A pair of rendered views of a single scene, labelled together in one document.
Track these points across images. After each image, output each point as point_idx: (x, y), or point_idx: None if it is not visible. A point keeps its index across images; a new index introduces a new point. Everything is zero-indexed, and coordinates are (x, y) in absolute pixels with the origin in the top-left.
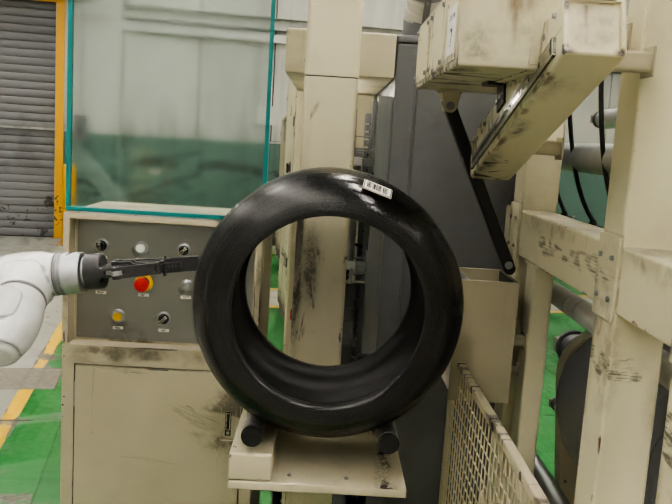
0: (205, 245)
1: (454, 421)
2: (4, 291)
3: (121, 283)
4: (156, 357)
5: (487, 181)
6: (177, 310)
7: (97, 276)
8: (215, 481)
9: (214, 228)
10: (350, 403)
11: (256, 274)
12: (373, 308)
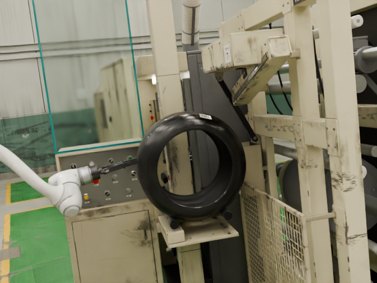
0: (140, 152)
1: (246, 206)
2: (67, 186)
3: None
4: (108, 211)
5: None
6: (113, 188)
7: (97, 174)
8: (144, 261)
9: (123, 149)
10: (210, 202)
11: None
12: (197, 169)
